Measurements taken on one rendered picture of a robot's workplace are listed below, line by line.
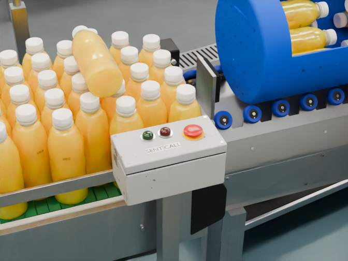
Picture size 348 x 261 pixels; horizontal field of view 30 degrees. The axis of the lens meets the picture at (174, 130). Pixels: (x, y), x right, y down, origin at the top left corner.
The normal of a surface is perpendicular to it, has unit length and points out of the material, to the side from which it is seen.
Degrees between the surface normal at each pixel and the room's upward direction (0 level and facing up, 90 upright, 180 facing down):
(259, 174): 110
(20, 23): 90
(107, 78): 92
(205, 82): 90
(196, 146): 0
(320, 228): 0
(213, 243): 90
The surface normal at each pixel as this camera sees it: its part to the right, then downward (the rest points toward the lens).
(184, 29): 0.01, -0.79
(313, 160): 0.33, 0.80
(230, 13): -0.94, 0.20
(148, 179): 0.34, 0.58
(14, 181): 0.77, 0.40
